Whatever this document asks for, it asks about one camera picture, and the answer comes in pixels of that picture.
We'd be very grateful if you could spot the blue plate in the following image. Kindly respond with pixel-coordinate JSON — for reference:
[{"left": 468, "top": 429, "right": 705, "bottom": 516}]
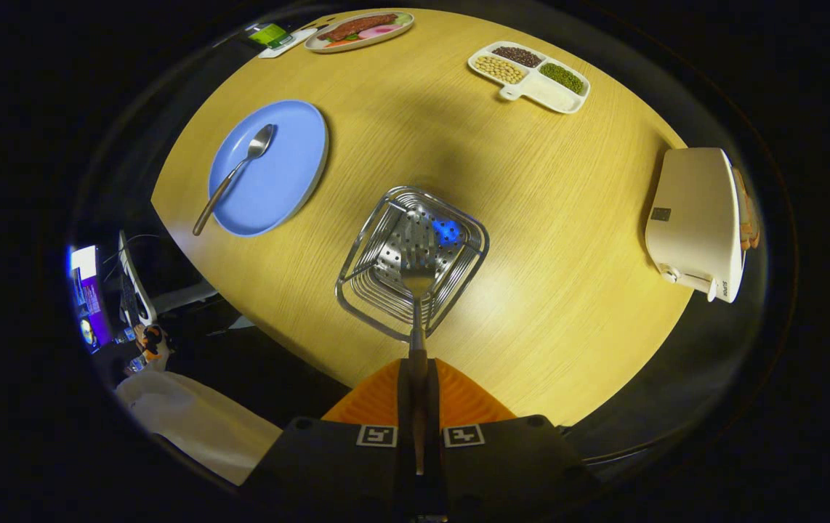
[{"left": 209, "top": 100, "right": 330, "bottom": 238}]

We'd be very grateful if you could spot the white monitor stand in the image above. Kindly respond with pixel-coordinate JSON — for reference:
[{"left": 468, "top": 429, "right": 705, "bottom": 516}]
[{"left": 118, "top": 230, "right": 158, "bottom": 328}]

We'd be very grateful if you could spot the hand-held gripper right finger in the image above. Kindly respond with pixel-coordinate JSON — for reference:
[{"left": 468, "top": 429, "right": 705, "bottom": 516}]
[{"left": 426, "top": 358, "right": 603, "bottom": 522}]

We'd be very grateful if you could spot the white cloth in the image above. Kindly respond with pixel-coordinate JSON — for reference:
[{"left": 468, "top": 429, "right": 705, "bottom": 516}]
[{"left": 116, "top": 370, "right": 283, "bottom": 486}]

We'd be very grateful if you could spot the orange toy figure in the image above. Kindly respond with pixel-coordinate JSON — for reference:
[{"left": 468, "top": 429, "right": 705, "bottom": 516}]
[{"left": 140, "top": 325, "right": 167, "bottom": 364}]

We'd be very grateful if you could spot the metal fork with brown handle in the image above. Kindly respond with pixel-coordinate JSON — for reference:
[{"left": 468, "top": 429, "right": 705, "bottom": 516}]
[{"left": 398, "top": 243, "right": 439, "bottom": 477}]

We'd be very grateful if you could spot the plate of meat and vegetables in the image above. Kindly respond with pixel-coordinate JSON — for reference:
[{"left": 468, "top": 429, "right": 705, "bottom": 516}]
[{"left": 304, "top": 10, "right": 415, "bottom": 54}]

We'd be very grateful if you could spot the metal spoon with brown handle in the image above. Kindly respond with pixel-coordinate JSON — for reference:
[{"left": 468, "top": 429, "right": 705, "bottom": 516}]
[{"left": 192, "top": 123, "right": 276, "bottom": 237}]

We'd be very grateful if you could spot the clear bottle with green label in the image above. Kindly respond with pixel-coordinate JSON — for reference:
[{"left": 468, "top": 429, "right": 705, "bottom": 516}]
[{"left": 246, "top": 23, "right": 296, "bottom": 50}]

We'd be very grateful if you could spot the white square coaster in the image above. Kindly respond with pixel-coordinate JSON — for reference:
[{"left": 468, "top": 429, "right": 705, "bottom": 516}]
[{"left": 257, "top": 28, "right": 319, "bottom": 59}]

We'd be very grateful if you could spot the perforated metal basket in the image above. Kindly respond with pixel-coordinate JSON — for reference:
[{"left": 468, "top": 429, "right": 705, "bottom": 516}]
[{"left": 334, "top": 185, "right": 491, "bottom": 344}]

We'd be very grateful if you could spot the computer monitor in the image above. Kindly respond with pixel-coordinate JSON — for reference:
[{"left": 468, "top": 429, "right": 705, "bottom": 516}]
[{"left": 68, "top": 245, "right": 112, "bottom": 354}]

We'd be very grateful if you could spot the white divided tray of beans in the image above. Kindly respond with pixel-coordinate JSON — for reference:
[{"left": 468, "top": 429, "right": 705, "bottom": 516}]
[{"left": 467, "top": 41, "right": 592, "bottom": 115}]

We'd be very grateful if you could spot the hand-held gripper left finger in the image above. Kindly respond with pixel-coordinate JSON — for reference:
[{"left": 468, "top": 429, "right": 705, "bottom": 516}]
[{"left": 241, "top": 358, "right": 416, "bottom": 522}]

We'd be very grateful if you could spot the white toaster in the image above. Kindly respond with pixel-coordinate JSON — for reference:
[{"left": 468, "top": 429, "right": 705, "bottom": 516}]
[{"left": 645, "top": 147, "right": 746, "bottom": 304}]

